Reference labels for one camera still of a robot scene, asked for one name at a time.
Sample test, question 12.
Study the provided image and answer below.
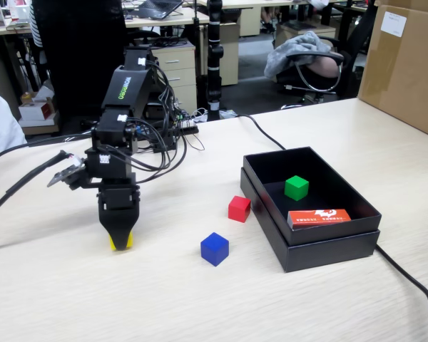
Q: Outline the black cardboard box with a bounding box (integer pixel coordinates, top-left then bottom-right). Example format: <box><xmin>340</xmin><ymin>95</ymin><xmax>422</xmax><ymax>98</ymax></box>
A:
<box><xmin>243</xmin><ymin>145</ymin><xmax>382</xmax><ymax>247</ymax></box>

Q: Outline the blue wooden cube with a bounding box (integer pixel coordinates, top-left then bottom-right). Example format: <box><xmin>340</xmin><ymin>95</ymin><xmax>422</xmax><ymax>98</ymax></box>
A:
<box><xmin>200</xmin><ymin>232</ymin><xmax>230</xmax><ymax>267</ymax></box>

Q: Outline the beige office desk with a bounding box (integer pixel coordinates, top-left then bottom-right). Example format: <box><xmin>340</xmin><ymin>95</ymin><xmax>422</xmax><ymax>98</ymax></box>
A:
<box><xmin>123</xmin><ymin>6</ymin><xmax>211</xmax><ymax>29</ymax></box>

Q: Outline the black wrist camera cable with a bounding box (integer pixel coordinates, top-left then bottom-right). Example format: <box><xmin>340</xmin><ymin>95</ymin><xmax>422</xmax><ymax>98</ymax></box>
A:
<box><xmin>0</xmin><ymin>132</ymin><xmax>96</xmax><ymax>222</ymax></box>

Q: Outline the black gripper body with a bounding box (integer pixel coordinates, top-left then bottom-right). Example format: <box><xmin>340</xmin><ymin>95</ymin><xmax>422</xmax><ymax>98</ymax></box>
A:
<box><xmin>97</xmin><ymin>177</ymin><xmax>142</xmax><ymax>214</ymax></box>

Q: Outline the person in striped shirt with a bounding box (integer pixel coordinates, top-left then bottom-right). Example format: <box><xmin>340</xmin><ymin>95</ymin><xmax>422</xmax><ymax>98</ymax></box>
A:
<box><xmin>28</xmin><ymin>0</ymin><xmax>44</xmax><ymax>48</ymax></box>

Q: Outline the large brown cardboard box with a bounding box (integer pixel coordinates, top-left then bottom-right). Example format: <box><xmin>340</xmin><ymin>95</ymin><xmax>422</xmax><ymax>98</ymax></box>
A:
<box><xmin>356</xmin><ymin>0</ymin><xmax>428</xmax><ymax>142</ymax></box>

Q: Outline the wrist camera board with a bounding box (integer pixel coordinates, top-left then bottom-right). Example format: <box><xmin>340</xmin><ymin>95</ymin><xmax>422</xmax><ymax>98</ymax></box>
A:
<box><xmin>46</xmin><ymin>155</ymin><xmax>87</xmax><ymax>190</ymax></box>

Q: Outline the chrome armrest office chair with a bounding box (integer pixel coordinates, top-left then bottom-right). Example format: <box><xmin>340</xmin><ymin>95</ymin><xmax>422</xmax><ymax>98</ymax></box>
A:
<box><xmin>273</xmin><ymin>0</ymin><xmax>376</xmax><ymax>110</ymax></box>

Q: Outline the flat cardboard box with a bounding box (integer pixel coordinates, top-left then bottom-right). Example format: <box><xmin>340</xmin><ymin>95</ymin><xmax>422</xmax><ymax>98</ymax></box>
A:
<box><xmin>20</xmin><ymin>112</ymin><xmax>61</xmax><ymax>136</ymax></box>

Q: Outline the thick black cable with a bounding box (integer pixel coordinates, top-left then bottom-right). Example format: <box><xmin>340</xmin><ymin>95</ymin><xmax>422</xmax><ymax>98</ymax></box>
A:
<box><xmin>235</xmin><ymin>113</ymin><xmax>428</xmax><ymax>342</ymax></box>

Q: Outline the yellow wooden cube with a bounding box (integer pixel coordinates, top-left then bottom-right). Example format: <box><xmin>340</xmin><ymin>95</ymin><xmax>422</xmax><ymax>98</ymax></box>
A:
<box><xmin>108</xmin><ymin>230</ymin><xmax>134</xmax><ymax>252</ymax></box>

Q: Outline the beige filing cabinet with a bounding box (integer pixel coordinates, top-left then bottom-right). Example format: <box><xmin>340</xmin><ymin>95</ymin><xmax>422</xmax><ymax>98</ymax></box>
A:
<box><xmin>0</xmin><ymin>53</ymin><xmax>22</xmax><ymax>122</ymax></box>

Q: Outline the black vertical pole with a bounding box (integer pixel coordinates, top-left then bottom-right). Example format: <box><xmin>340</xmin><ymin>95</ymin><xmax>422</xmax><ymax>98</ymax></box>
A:
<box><xmin>205</xmin><ymin>0</ymin><xmax>225</xmax><ymax>121</ymax></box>

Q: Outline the beige drawer cabinet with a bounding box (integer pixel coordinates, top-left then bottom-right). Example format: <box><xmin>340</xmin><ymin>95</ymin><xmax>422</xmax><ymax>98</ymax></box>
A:
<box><xmin>151</xmin><ymin>38</ymin><xmax>198</xmax><ymax>115</ymax></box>

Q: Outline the white red small carton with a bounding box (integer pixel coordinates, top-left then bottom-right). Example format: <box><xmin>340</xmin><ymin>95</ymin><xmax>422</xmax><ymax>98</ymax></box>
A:
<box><xmin>18</xmin><ymin>101</ymin><xmax>54</xmax><ymax>122</ymax></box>

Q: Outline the person in white shirt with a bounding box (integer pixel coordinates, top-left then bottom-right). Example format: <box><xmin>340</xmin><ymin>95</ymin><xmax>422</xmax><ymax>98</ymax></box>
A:
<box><xmin>0</xmin><ymin>63</ymin><xmax>28</xmax><ymax>154</ymax></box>

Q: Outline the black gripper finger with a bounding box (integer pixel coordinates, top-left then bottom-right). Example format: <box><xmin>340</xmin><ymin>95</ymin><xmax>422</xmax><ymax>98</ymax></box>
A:
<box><xmin>98</xmin><ymin>208</ymin><xmax>141</xmax><ymax>252</ymax></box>

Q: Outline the black open laptop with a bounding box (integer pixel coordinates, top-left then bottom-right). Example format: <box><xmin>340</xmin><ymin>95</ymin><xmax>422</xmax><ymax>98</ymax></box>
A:
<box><xmin>133</xmin><ymin>0</ymin><xmax>185</xmax><ymax>21</ymax></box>

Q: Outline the thin black wire bundle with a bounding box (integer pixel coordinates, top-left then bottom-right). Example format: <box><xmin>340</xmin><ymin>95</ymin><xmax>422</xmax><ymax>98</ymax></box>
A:
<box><xmin>103</xmin><ymin>58</ymin><xmax>206</xmax><ymax>186</ymax></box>

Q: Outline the grey blanket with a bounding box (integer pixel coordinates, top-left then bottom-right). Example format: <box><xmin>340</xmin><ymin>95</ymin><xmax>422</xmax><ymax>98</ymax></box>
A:
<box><xmin>263</xmin><ymin>31</ymin><xmax>333</xmax><ymax>79</ymax></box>

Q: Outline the green wooden cube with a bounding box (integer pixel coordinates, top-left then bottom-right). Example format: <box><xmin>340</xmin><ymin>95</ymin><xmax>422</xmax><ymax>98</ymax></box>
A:
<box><xmin>284</xmin><ymin>175</ymin><xmax>310</xmax><ymax>202</ymax></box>

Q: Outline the red wooden cube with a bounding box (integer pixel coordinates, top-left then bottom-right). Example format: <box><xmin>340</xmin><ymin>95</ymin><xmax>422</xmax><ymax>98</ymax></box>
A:
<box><xmin>228</xmin><ymin>195</ymin><xmax>252</xmax><ymax>224</ymax></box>

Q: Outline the black mesh office chair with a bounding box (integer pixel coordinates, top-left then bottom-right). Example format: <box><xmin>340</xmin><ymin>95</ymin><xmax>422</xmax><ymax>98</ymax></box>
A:
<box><xmin>31</xmin><ymin>0</ymin><xmax>131</xmax><ymax>122</ymax></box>

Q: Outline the orange printed carton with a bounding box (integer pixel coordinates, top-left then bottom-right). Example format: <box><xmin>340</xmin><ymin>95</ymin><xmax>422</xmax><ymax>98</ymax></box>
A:
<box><xmin>287</xmin><ymin>209</ymin><xmax>352</xmax><ymax>229</ymax></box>

